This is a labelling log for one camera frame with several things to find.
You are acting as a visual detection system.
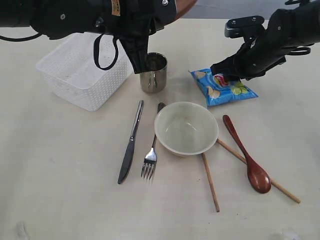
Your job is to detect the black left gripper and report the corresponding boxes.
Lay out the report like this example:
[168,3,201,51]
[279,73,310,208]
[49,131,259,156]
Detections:
[99,0,177,74]

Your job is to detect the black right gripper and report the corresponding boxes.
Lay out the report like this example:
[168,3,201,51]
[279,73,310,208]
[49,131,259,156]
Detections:
[210,32,290,81]

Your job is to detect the blue potato chips bag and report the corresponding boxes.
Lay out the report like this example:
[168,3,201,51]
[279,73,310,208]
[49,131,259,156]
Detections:
[190,68,258,107]

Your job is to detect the black metal cup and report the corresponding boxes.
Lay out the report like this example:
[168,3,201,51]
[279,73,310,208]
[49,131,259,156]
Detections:
[139,52,168,94]

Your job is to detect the brown wooden plate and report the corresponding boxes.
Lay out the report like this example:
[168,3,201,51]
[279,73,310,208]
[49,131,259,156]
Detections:
[164,0,197,26]

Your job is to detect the white ceramic bowl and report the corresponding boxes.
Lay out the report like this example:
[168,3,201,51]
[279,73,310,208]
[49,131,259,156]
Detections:
[154,101,219,157]

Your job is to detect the brown wooden chopstick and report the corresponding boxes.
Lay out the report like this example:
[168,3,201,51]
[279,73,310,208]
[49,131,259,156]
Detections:
[217,138,301,204]
[201,153,220,213]

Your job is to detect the silver table knife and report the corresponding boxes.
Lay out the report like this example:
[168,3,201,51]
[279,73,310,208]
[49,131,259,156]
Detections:
[117,100,144,185]

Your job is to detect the brown wooden spoon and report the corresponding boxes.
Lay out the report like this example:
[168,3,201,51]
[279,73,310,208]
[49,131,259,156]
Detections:
[222,114,272,194]

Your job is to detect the silver metal fork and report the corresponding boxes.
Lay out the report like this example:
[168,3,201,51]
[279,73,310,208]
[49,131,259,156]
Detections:
[140,102,167,186]

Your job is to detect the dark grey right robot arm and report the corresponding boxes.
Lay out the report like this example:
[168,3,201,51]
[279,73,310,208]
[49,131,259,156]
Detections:
[210,0,320,80]

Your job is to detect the white woven plastic basket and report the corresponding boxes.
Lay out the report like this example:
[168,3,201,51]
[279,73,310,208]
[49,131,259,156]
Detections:
[36,33,133,112]

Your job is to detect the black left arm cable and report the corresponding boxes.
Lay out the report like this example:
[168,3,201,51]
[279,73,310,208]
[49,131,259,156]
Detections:
[93,33,119,71]

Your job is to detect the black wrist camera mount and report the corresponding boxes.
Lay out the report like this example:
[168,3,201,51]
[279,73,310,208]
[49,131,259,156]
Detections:
[224,15,265,42]

